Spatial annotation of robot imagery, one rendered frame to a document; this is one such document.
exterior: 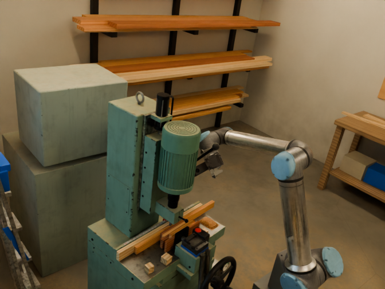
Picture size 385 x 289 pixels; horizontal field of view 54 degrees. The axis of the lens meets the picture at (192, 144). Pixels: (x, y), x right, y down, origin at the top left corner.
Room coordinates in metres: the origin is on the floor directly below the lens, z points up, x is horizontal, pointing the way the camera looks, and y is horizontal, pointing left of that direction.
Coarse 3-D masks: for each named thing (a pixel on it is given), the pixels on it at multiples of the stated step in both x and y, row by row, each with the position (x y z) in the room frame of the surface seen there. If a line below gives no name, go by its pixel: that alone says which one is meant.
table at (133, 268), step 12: (204, 216) 1.72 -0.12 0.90; (216, 228) 1.63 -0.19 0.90; (144, 252) 1.38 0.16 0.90; (156, 252) 1.39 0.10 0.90; (168, 252) 1.40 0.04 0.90; (120, 264) 1.29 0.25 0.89; (132, 264) 1.29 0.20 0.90; (144, 264) 1.30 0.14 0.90; (156, 264) 1.31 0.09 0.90; (168, 264) 1.32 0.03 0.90; (180, 264) 1.36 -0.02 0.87; (132, 276) 1.23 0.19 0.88; (144, 276) 1.23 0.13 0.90; (156, 276) 1.25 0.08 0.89; (192, 276) 1.31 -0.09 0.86; (144, 288) 1.19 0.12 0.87
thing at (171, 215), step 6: (162, 198) 1.60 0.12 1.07; (156, 204) 1.56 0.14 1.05; (162, 204) 1.55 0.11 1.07; (156, 210) 1.56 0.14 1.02; (162, 210) 1.54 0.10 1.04; (168, 210) 1.51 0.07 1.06; (174, 210) 1.51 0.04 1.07; (180, 210) 1.52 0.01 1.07; (162, 216) 1.53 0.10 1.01; (168, 216) 1.51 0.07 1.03; (174, 216) 1.49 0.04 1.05; (180, 216) 1.52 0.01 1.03; (174, 222) 1.49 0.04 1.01
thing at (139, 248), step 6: (210, 204) 1.79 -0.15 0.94; (198, 210) 1.72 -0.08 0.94; (204, 210) 1.75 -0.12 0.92; (186, 216) 1.65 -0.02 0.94; (192, 216) 1.67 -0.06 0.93; (156, 234) 1.47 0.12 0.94; (144, 240) 1.41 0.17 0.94; (150, 240) 1.42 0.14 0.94; (156, 240) 1.46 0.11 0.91; (138, 246) 1.37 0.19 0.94; (144, 246) 1.39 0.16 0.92; (138, 252) 1.36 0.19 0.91
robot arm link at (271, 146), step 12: (216, 132) 1.96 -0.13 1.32; (228, 132) 1.95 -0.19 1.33; (240, 132) 1.91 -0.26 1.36; (228, 144) 1.94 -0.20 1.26; (240, 144) 1.86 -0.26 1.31; (252, 144) 1.79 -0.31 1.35; (264, 144) 1.74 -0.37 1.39; (276, 144) 1.70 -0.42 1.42; (288, 144) 1.64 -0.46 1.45; (300, 144) 1.59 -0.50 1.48; (312, 156) 1.55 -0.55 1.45
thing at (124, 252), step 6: (198, 204) 1.76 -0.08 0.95; (186, 210) 1.69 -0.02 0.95; (192, 210) 1.70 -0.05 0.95; (168, 222) 1.56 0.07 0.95; (156, 228) 1.50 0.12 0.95; (162, 228) 1.51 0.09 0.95; (150, 234) 1.45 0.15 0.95; (138, 240) 1.40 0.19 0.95; (126, 246) 1.35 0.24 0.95; (132, 246) 1.36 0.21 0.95; (120, 252) 1.30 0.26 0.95; (126, 252) 1.33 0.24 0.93; (132, 252) 1.36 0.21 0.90; (120, 258) 1.30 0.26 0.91
